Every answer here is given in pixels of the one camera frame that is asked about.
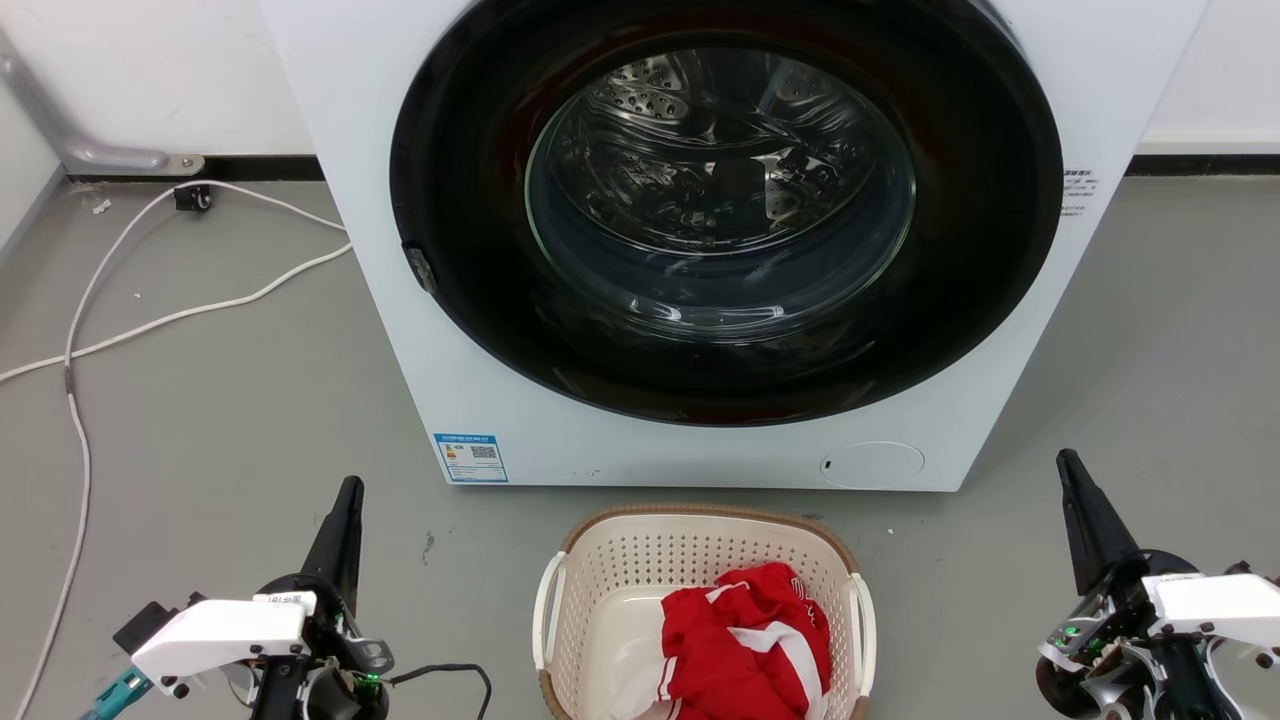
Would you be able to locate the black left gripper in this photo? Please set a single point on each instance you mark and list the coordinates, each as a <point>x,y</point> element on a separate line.
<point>335,640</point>

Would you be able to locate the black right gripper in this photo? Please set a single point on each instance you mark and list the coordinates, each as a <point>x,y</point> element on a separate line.
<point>1120,640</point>

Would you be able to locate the cream perforated laundry basket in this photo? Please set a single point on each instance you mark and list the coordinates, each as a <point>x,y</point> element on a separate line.
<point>620,570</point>

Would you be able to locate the blue energy label sticker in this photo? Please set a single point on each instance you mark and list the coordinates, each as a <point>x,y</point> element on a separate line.
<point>470,458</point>

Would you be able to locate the white front-load washing machine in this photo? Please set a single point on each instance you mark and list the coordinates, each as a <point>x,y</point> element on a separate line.
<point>400,380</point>

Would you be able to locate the oval white filter cover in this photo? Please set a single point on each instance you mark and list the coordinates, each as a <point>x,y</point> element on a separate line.
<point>872,466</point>

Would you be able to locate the teal connector piece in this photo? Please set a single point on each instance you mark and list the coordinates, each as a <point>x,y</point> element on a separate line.
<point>115,697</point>

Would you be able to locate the black round washer door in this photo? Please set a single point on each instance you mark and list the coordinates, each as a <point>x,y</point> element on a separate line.
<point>470,300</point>

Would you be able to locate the small printed text sticker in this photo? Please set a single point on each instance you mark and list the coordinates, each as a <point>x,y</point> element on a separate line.
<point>1079,192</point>

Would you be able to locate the red and white garment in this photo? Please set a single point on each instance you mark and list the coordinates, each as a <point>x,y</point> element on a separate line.
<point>730,650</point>

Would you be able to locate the steel washer drum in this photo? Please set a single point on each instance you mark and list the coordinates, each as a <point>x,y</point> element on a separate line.
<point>700,150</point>

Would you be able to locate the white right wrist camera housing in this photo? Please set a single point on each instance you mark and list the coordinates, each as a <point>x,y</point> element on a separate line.
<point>1215,603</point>

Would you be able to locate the small black wall plug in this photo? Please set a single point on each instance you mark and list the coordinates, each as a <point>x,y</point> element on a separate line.
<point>192,197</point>

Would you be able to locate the grey wall pipe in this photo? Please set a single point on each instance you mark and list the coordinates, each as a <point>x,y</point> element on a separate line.
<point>100,155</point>

